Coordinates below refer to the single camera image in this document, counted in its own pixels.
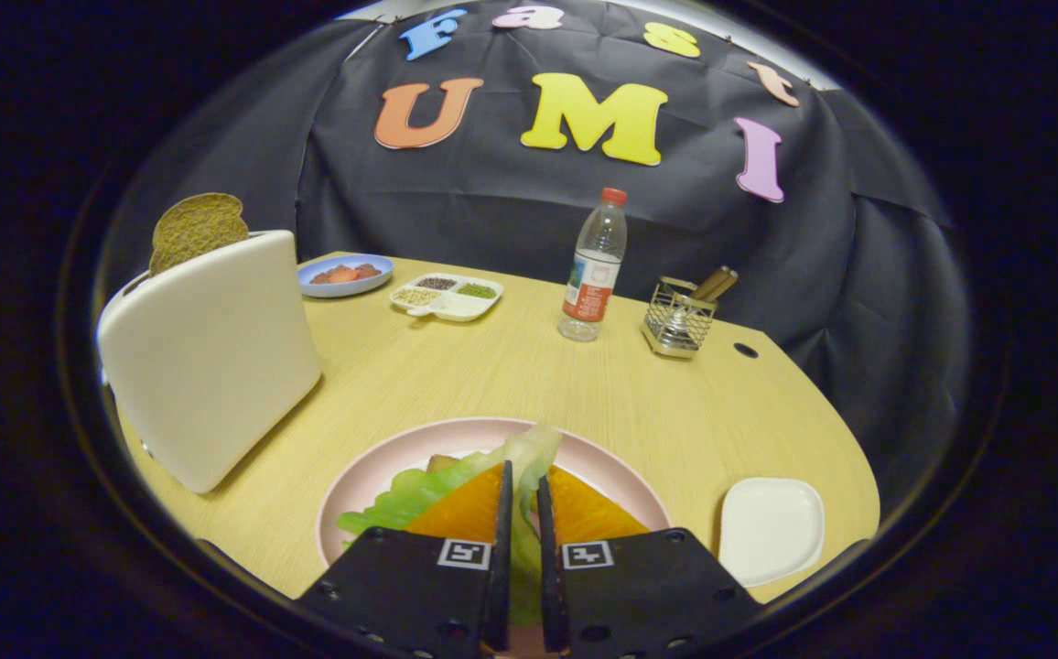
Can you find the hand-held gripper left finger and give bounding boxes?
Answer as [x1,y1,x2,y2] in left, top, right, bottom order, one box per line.
[294,460,514,659]

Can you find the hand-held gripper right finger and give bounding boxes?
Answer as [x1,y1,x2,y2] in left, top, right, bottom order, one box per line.
[535,465,765,659]

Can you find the green lettuce leaf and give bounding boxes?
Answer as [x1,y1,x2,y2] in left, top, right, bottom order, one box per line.
[337,423,565,628]

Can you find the brown bread slice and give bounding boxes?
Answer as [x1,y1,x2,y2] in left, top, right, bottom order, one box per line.
[148,192,251,277]

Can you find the pink round plate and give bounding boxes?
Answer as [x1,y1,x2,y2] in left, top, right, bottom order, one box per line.
[316,416,674,573]

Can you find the white square plate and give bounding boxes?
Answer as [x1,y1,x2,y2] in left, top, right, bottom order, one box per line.
[718,476,826,589]

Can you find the white divided tray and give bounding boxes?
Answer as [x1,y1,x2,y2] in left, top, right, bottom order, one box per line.
[389,272,504,323]

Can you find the clear water bottle red cap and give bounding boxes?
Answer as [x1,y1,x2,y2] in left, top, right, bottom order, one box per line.
[557,187,629,343]

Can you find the blue plate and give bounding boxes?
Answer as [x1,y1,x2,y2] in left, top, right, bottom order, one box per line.
[297,254,395,299]

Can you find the red food slices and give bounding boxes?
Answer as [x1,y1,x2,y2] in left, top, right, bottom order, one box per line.
[309,264,382,285]

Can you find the black backdrop cloth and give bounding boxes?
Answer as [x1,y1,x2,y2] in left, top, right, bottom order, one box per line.
[94,0,974,513]

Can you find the white toaster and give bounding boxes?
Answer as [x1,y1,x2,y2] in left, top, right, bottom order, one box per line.
[96,229,324,495]

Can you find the metal wire utensil holder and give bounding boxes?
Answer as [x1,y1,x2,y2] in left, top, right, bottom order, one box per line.
[641,276,718,360]

